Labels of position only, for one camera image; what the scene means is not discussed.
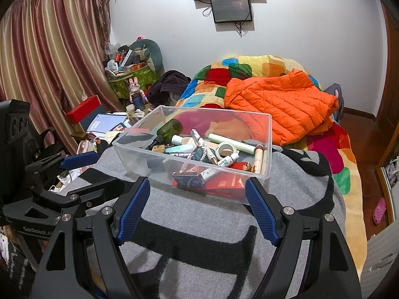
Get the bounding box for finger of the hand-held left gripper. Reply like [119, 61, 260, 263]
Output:
[34, 177, 132, 217]
[25, 151, 98, 182]

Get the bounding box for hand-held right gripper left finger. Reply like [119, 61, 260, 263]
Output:
[31, 177, 151, 299]

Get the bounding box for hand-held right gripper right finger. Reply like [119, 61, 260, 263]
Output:
[245, 177, 362, 299]

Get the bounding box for clear plastic box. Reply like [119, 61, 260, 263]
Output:
[111, 105, 273, 206]

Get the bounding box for pale green tube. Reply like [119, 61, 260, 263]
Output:
[208, 133, 256, 154]

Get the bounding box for red packet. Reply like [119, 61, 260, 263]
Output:
[204, 174, 247, 199]

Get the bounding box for blue and white papers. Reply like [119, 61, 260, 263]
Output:
[87, 114, 127, 134]

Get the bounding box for red box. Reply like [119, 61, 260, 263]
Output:
[66, 96, 102, 123]

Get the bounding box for cream tube with red band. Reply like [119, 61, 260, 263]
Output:
[253, 145, 269, 174]

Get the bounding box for small white bottle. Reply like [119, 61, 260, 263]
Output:
[217, 154, 239, 168]

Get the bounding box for grey and black blanket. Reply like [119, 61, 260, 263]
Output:
[37, 140, 346, 299]

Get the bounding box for blue box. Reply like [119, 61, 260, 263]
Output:
[172, 171, 207, 191]

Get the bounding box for white tape roll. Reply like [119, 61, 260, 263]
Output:
[216, 143, 239, 160]

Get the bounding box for striped curtain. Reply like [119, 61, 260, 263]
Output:
[0, 0, 116, 150]

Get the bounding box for pink rabbit toy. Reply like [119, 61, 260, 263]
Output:
[129, 78, 146, 110]

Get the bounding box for dark green glass bottle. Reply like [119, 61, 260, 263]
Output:
[152, 119, 183, 149]

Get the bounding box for colourful printed blanket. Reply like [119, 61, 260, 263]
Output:
[176, 54, 367, 275]

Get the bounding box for green storage bag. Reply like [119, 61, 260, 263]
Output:
[107, 69, 159, 106]

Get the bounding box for orange puffer jacket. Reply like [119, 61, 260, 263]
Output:
[224, 69, 339, 146]

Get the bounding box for dark purple clothes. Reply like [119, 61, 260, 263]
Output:
[147, 70, 191, 106]

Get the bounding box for pink clog shoe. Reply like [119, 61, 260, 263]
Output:
[372, 197, 387, 225]

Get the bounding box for grey neck pillow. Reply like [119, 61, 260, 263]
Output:
[129, 39, 164, 72]

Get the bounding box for white ribbed panel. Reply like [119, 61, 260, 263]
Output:
[358, 230, 399, 287]

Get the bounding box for grey purple bag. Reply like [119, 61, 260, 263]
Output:
[324, 83, 344, 101]

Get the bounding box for brown wooden door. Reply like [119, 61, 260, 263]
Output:
[376, 3, 399, 169]

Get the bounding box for small black monitor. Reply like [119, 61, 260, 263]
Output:
[210, 0, 252, 24]

